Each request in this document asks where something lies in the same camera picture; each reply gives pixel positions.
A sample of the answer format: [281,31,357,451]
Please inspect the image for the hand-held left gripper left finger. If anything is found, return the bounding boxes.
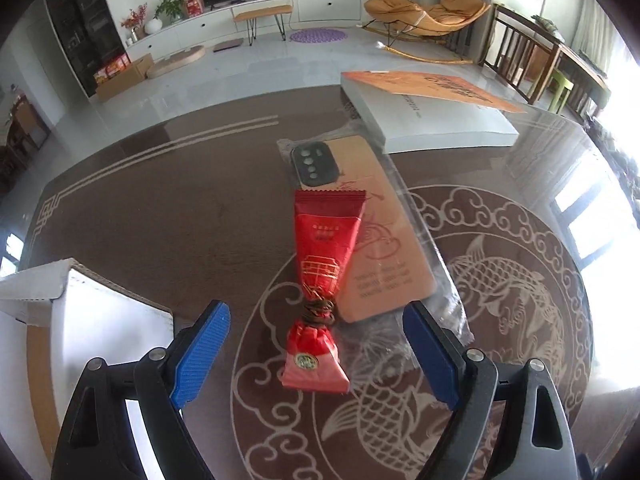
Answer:
[50,300,232,480]

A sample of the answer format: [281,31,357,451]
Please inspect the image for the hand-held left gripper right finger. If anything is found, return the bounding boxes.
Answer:
[402,301,581,480]

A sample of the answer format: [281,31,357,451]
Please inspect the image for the white cardboard box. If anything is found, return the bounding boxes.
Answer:
[0,258,175,466]

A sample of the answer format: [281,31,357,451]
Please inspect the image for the red packet with cord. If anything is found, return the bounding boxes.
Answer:
[279,189,368,395]

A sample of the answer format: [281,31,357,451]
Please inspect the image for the phone case in clear bag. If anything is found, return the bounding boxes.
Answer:
[276,135,473,346]

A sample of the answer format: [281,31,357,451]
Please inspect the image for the flat white box orange lid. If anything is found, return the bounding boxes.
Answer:
[341,71,527,155]

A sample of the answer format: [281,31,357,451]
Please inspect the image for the dark wooden furniture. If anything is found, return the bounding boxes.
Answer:
[0,92,52,188]

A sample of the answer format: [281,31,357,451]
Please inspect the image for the brown cardboard box with snacks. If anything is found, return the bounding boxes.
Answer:
[93,53,155,102]

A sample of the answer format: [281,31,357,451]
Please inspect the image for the round beige floor cushion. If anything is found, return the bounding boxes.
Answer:
[146,45,206,79]

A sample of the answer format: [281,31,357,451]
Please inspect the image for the green plastic stool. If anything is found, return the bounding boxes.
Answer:
[547,69,576,115]

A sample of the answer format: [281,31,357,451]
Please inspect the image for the dark wooden chair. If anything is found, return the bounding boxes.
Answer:
[482,4,563,106]

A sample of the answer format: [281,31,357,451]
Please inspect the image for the wooden side desk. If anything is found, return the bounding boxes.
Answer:
[550,25,613,123]

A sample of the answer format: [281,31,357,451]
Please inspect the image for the round purple mat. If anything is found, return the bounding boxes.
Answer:
[289,28,347,45]

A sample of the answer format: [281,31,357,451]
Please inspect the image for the red and yellow flowers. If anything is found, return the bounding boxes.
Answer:
[121,4,149,43]

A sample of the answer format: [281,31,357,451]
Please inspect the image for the orange rocking lounge chair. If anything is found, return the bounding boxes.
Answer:
[361,0,493,66]

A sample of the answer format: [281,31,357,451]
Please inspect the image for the grey curtain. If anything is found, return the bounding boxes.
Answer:
[465,0,497,58]

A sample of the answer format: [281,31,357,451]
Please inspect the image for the orange topped bench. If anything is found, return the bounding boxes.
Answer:
[232,4,293,42]

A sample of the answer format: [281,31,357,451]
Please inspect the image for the bushy potted green plant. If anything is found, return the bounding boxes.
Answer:
[154,0,188,23]

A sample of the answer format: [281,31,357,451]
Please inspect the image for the dark display cabinet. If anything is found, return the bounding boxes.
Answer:
[42,0,128,98]

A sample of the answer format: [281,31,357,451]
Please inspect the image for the white tv cabinet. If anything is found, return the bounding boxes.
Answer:
[122,0,362,61]

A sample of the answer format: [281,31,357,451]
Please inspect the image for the white sheer curtain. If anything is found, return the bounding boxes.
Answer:
[570,0,613,66]

